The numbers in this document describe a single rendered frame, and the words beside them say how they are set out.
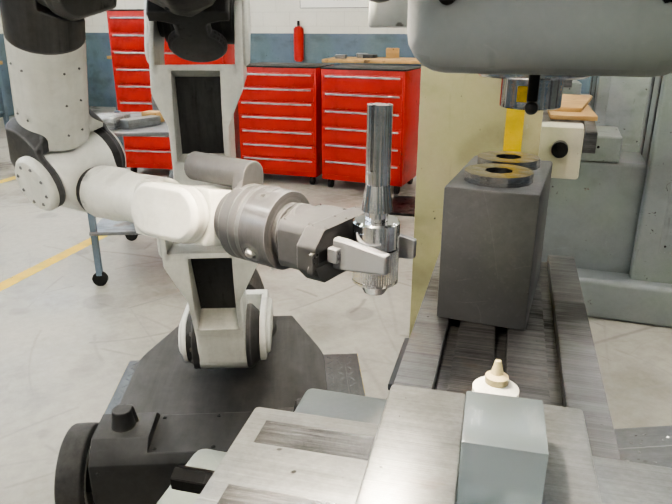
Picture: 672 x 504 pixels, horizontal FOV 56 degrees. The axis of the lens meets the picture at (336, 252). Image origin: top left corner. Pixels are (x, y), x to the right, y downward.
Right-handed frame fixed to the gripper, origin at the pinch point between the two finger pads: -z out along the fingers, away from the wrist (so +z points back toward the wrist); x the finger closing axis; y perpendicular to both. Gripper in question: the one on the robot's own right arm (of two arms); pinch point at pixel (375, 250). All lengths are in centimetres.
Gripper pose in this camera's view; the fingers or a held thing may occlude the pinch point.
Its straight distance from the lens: 63.3
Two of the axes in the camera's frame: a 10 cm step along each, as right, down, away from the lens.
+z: -8.3, -2.0, 5.3
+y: -0.1, 9.4, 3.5
